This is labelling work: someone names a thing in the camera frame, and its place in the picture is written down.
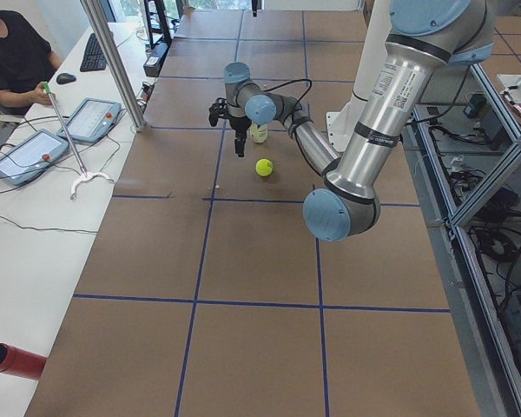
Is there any black keyboard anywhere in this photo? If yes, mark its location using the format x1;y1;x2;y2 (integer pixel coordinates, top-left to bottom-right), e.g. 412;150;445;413
80;33;107;72

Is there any metal reacher grabber stick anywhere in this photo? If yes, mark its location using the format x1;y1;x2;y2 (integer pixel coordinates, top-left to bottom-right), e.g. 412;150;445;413
40;82;115;201

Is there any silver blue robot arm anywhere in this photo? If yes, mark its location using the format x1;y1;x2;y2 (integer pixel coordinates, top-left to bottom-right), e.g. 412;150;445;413
221;1;496;242

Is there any red cylinder tube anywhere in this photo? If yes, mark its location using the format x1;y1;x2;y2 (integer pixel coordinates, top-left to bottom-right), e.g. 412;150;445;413
0;343;47;381

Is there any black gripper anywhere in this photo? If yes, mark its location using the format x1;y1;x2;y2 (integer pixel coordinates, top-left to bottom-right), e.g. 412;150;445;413
229;116;248;157

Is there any person in black shirt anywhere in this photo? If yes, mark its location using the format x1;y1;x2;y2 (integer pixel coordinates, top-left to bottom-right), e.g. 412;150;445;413
0;10;63;115

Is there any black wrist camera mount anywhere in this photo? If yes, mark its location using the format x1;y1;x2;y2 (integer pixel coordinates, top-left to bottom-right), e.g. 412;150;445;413
208;97;228;127

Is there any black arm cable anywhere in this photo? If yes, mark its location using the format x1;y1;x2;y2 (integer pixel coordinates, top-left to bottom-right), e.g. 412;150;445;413
260;78;313;122

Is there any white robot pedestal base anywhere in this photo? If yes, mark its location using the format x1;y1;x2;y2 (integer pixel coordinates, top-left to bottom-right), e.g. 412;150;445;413
326;109;354;153

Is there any aluminium frame post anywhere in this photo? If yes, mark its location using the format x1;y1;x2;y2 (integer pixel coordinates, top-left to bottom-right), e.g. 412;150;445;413
81;0;146;132

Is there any clear tennis ball can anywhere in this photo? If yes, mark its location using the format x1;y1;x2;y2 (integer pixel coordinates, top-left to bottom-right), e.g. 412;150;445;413
250;122;268;144

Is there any yellow tennis ball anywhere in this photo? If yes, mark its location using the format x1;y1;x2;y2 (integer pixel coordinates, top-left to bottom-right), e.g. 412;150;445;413
255;158;274;177

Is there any person's hand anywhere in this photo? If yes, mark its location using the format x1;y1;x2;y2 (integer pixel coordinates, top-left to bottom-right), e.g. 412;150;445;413
30;82;56;105

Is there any teach pendant tablet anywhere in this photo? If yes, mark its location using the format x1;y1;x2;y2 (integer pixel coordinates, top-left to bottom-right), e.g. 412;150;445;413
65;97;122;144
0;129;69;186

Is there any black power box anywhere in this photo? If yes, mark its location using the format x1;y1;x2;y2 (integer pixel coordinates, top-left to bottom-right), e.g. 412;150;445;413
142;42;168;77

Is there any far teach pendant tablet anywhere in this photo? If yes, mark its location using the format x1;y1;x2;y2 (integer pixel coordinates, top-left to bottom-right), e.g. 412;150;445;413
65;97;122;144

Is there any black computer mouse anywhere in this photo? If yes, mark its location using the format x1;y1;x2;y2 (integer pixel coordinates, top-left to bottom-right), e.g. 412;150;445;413
56;73;77;85

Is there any near teach pendant tablet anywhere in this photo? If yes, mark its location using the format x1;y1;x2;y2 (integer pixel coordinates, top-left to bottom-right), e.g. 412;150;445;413
0;129;69;186

